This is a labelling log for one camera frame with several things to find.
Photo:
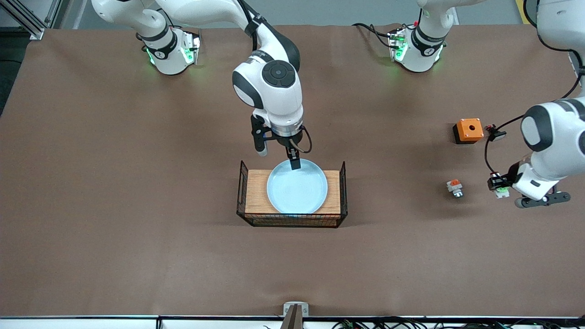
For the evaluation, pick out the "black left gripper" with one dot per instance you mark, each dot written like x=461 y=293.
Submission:
x=511 y=176

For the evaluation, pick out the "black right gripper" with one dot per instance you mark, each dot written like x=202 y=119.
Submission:
x=289 y=142

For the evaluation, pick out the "red button green contact block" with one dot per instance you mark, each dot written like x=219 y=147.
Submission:
x=502 y=193

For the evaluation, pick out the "light blue round plate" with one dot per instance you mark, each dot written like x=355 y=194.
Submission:
x=297 y=192

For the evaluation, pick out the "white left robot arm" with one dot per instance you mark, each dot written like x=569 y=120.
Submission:
x=553 y=137

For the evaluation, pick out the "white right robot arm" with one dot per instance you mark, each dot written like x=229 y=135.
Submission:
x=274 y=96

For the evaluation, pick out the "green-lit arm base box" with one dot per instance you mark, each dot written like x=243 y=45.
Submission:
x=189 y=48
x=397 y=45

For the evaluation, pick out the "black push button head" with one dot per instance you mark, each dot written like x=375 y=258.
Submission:
x=497 y=135

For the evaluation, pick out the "brown table cover sheet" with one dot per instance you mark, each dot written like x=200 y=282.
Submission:
x=137 y=256

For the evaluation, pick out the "button switch orange contact block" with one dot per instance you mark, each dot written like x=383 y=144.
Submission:
x=454 y=187

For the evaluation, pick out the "orange button enclosure box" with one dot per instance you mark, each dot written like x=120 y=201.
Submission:
x=469 y=130

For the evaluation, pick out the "grey metal camera mount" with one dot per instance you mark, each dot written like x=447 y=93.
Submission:
x=295 y=310

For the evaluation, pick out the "white table edge rail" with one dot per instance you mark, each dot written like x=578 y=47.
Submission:
x=82 y=322

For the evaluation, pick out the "aluminium frame profile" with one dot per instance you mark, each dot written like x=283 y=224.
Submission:
x=27 y=23

